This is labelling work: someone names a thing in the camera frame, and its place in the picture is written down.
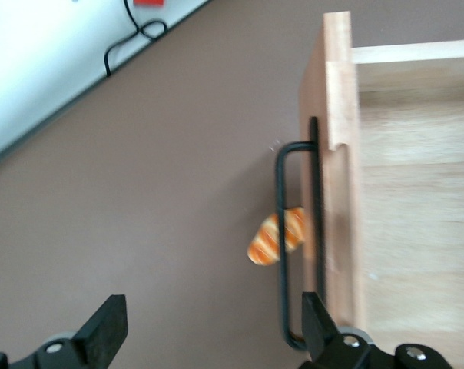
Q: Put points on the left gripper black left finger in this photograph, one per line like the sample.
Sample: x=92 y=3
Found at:
x=97 y=334

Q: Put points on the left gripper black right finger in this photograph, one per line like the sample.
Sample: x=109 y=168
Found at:
x=324 y=338

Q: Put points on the wooden drawer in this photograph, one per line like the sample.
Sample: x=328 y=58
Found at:
x=408 y=230

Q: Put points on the toy bread roll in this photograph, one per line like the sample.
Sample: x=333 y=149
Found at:
x=264 y=242

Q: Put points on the red flat object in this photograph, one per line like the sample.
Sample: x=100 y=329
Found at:
x=149 y=2

